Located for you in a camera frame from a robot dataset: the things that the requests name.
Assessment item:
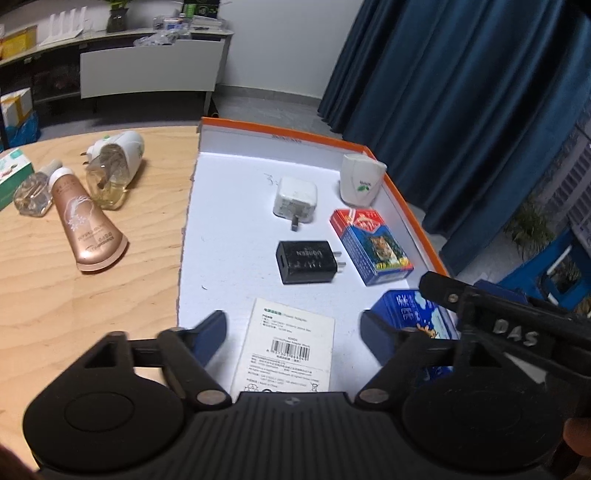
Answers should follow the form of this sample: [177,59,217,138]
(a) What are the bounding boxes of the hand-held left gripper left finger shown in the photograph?
[69,310,232,411]

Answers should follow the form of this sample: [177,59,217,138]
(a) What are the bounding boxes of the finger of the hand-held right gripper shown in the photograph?
[418,271,472,319]

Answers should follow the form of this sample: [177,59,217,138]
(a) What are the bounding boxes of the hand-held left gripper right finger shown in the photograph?
[353,310,462,411]

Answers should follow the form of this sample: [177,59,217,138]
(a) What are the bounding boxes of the blue cartoon tin box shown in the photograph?
[372,290,461,387]

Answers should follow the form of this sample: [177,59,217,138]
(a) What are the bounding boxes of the white barcode box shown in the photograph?
[231,298,336,396]

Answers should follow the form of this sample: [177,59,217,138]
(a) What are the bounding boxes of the red and blue card box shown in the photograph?
[329,208,413,287]

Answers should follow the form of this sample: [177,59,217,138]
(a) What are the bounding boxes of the orange and white box lid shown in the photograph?
[177,117,451,394]

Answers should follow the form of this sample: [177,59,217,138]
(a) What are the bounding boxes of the black charger plug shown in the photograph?
[276,240,346,285]

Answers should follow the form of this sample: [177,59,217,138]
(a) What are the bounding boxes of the person's right hand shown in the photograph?
[563,416,591,457]

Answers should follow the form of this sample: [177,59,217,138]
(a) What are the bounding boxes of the blue plastic stool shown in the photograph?
[498,228,591,320]

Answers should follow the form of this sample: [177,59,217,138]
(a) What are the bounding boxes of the small floor plant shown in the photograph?
[505,198,556,260]

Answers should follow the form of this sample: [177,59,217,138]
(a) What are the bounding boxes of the white green leaf plug device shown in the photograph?
[341,152,387,208]

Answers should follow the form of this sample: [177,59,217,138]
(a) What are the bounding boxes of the white slatted crate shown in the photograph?
[549,124,591,241]

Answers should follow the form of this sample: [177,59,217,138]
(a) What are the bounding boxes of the white charger plug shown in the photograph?
[271,176,319,232]

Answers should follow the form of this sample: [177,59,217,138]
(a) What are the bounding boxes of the rose gold cream tube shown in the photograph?
[50,167,129,272]

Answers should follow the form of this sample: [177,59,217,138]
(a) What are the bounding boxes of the dark blue curtain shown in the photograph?
[318,0,591,278]

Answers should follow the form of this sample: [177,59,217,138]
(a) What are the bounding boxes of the white plug-in repellent bottle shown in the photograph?
[79,130,145,210]

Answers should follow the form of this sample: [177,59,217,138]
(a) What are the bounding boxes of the small clear glass bottle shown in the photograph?
[14,159,64,217]

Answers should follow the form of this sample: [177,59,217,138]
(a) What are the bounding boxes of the green cartoon box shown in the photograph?
[0,147,36,212]

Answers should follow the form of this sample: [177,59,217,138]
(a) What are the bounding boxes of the long low media cabinet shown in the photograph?
[0,23,235,117]

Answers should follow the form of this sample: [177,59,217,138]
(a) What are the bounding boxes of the blue bag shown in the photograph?
[4,111,42,148]

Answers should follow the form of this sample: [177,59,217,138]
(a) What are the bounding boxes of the white and yellow carton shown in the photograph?
[0,88,34,131]

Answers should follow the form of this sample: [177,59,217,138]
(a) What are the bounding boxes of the clear plastic bags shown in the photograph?
[134,28,180,48]

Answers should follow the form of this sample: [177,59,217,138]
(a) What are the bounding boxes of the black and green box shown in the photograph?
[181,0,221,19]

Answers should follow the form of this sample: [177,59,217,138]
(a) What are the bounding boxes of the potted green plant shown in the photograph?
[102,0,134,33]

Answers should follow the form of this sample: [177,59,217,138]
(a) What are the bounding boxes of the white router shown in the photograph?
[39,11,85,45]

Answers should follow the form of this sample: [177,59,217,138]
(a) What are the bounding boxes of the yellow box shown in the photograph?
[0,25,38,59]

